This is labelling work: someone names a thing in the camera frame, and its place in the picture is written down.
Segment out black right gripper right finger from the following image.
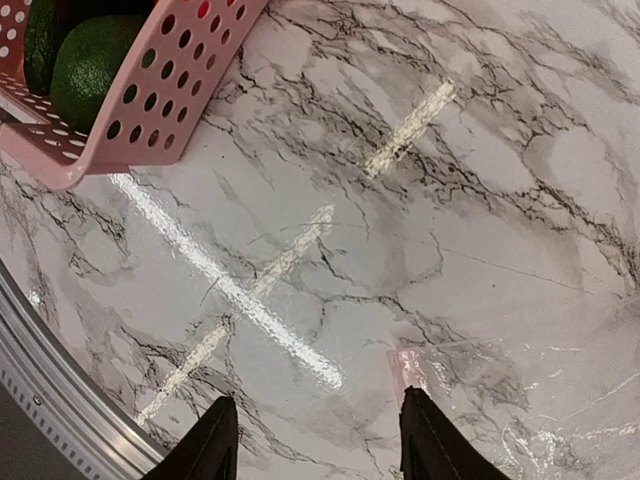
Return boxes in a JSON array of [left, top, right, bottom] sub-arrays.
[[399, 387, 507, 480]]

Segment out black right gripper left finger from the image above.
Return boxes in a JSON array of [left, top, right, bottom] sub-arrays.
[[167, 397, 239, 480]]

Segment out clear zip top bag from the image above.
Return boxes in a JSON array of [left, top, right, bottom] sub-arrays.
[[387, 295, 639, 479]]

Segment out pink perforated plastic basket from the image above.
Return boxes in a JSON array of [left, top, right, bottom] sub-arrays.
[[1, 1, 266, 189]]

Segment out dark green cucumber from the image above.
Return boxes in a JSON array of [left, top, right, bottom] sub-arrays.
[[23, 0, 69, 96]]

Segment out front aluminium table rail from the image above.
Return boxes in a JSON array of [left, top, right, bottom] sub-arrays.
[[1, 266, 166, 479]]

